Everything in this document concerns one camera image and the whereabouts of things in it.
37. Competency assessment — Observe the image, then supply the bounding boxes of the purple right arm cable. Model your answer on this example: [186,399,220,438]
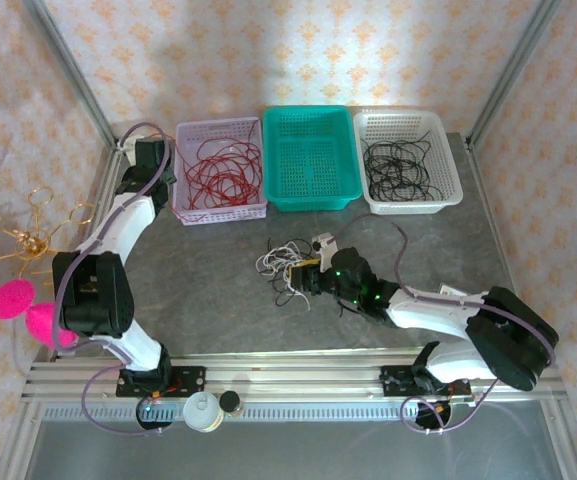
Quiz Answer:
[327,213,557,435]

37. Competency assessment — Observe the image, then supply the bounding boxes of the lavender plastic basket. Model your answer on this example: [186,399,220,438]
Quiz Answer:
[171,116,269,227]

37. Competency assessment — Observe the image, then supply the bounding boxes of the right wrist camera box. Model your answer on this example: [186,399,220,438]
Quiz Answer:
[311,232,339,274]

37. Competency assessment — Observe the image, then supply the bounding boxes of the white bottle cap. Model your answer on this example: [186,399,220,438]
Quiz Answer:
[182,391,223,432]

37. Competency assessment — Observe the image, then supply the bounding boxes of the aluminium frame post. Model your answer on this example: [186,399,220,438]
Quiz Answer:
[20,0,122,151]
[465,0,564,149]

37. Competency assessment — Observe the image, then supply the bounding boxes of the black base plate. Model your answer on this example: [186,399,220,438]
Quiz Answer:
[378,366,474,401]
[116,366,207,399]

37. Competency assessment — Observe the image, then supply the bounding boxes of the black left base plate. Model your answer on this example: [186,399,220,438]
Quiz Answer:
[116,366,207,399]

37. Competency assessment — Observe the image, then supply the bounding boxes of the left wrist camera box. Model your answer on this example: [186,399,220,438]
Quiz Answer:
[117,132,142,157]

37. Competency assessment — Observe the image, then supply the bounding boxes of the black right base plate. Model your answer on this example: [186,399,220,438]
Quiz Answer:
[378,366,474,401]

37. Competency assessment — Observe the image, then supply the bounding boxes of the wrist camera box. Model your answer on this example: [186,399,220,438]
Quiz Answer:
[311,232,339,274]
[117,132,142,157]

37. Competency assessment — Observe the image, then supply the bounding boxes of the white plastic basket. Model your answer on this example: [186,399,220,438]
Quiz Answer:
[351,109,464,216]

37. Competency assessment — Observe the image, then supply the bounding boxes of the teal plastic basket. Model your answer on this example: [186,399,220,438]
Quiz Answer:
[261,105,364,213]

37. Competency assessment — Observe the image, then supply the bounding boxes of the black bottle cap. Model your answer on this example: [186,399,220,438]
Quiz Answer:
[218,391,243,415]

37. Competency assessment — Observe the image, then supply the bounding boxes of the black cable bundle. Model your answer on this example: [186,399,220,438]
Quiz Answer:
[362,132,444,202]

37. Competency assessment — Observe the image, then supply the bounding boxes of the red cable bundle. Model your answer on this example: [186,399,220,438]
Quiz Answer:
[177,141,263,209]

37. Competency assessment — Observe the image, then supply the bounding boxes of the gold wire ornament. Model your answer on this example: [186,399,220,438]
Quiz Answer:
[0,186,97,287]

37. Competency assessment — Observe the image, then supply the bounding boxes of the grey slotted cable duct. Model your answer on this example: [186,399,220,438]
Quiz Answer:
[42,403,549,421]

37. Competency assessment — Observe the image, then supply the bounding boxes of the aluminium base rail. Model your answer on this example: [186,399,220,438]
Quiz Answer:
[20,347,567,404]

